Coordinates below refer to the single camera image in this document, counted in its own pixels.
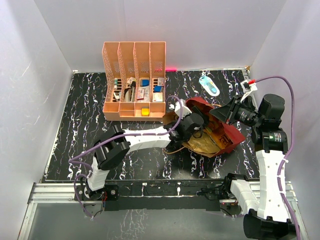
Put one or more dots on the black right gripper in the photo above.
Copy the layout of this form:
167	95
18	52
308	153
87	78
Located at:
223	112

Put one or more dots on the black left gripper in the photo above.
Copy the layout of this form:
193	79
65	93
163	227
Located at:
200	128

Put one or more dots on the orange snack packet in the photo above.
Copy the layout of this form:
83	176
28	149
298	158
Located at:
222	134

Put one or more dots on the red brown paper bag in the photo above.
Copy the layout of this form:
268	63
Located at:
186	126

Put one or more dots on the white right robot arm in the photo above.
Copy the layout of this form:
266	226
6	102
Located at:
269	216

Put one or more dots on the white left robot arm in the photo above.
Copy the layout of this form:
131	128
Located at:
109	153

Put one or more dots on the gold snack packet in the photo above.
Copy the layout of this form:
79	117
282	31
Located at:
202	145

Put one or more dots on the blue white packaged item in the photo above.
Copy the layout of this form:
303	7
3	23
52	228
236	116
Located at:
210	87

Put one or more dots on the white flat box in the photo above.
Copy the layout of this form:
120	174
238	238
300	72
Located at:
157	97

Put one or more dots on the yellow grey stamp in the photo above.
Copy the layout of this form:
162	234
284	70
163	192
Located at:
145	112

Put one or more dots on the blue grey eraser right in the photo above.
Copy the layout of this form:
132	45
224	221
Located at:
158	89

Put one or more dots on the blue grey eraser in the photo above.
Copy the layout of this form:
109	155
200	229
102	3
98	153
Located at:
144	82
158	89

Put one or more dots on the white red small box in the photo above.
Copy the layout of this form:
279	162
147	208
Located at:
161	81

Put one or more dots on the white red label packet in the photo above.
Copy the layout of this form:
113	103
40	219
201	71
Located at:
143	94

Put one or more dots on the blue grey eraser back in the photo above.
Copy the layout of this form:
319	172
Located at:
144	82

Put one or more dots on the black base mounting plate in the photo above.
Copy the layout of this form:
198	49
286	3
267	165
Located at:
164	194

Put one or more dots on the grey black stapler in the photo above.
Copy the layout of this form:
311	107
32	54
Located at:
129	92

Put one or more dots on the peach plastic desk organizer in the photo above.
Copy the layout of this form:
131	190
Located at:
136	78

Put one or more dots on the white glue stick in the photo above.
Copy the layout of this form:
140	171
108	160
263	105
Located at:
115	84

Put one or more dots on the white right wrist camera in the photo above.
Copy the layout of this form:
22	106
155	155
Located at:
248	87

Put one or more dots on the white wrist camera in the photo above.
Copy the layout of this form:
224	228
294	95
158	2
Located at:
248	87
181	108

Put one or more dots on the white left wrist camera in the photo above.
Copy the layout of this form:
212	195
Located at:
181	108

